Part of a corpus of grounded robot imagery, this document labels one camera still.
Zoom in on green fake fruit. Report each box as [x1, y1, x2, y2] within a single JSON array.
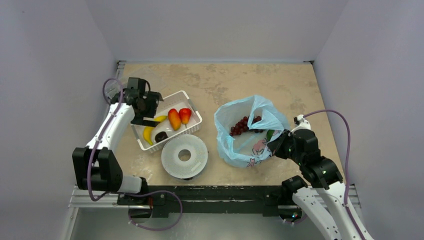
[[266, 129, 275, 142]]

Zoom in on yellow fake fruit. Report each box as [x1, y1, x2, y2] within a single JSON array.
[[142, 115, 168, 146]]

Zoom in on red orange fake fruit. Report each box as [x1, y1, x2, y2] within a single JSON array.
[[167, 108, 182, 131]]

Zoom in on light blue plastic bag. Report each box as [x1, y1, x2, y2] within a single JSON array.
[[214, 95, 290, 168]]

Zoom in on red fake grapes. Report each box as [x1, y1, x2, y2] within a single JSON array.
[[229, 116, 264, 136]]

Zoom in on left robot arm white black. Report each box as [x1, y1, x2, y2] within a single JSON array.
[[72, 77, 163, 205]]

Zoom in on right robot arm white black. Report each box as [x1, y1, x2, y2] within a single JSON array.
[[266, 129, 372, 240]]

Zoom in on clear plastic screw organizer box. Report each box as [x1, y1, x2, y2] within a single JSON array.
[[102, 67, 168, 100]]

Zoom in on white perforated plastic basket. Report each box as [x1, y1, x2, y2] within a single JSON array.
[[130, 90, 203, 154]]

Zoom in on dark fruit in basket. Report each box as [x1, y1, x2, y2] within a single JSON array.
[[154, 131, 169, 143]]

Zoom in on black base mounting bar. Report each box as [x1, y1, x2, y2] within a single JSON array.
[[117, 185, 304, 221]]

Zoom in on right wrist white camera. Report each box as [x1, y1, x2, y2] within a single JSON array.
[[291, 114, 311, 133]]

